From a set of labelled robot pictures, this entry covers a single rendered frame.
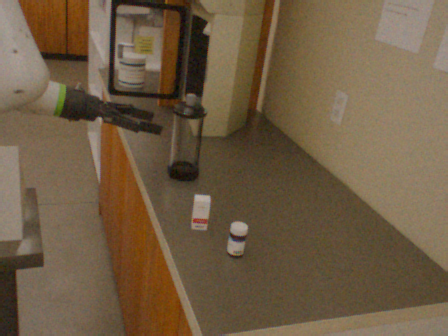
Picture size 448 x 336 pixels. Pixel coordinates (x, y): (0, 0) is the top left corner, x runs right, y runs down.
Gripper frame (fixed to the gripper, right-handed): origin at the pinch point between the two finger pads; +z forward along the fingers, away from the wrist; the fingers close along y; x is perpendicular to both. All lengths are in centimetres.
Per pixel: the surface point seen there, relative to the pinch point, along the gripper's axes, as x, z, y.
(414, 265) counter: 4, 61, -58
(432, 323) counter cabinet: 11, 58, -72
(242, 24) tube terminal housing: -34, 32, 33
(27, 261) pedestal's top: 27, -30, -38
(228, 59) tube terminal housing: -20.8, 31.6, 32.6
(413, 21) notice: -53, 59, -19
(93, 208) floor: 110, 26, 141
